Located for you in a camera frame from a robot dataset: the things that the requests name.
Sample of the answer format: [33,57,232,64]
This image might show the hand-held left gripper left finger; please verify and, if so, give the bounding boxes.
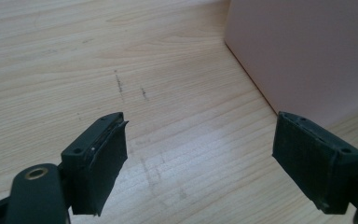
[61,111,130,217]

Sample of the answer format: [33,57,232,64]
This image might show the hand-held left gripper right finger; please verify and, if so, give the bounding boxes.
[271,110,358,216]

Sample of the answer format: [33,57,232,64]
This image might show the pink storage box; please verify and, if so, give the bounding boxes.
[224,0,358,129]

